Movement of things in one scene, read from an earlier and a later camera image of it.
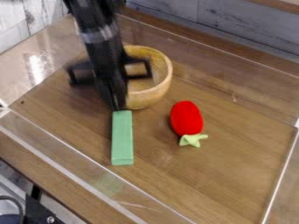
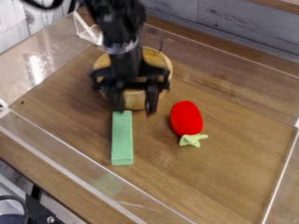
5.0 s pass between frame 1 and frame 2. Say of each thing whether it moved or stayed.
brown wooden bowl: stayed
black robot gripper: moved
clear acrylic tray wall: stayed
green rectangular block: stayed
